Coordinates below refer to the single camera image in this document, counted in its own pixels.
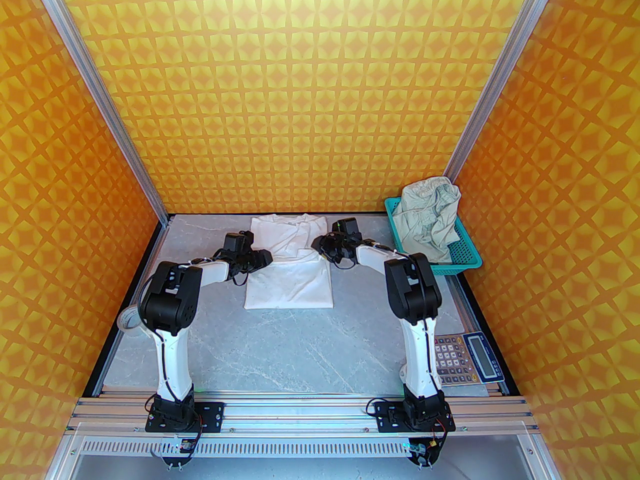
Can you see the white t-shirt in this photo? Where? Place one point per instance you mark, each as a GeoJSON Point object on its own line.
{"type": "Point", "coordinates": [290, 278]}

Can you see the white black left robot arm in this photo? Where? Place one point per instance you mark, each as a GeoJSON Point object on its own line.
{"type": "Point", "coordinates": [172, 358]}

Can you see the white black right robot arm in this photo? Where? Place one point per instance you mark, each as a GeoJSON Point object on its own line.
{"type": "Point", "coordinates": [420, 358]}

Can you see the teal plastic laundry basket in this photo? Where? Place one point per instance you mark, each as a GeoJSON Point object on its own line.
{"type": "Point", "coordinates": [465, 255]}

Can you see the grey tape roll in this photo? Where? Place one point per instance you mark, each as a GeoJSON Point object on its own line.
{"type": "Point", "coordinates": [127, 320]}

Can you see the desk calculator with display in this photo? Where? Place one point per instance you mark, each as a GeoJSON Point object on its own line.
{"type": "Point", "coordinates": [470, 360]}

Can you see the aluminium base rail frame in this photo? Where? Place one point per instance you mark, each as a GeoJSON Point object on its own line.
{"type": "Point", "coordinates": [300, 413]}

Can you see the aluminium frame post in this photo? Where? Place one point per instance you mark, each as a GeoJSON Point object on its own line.
{"type": "Point", "coordinates": [500, 68]}
{"type": "Point", "coordinates": [95, 93]}

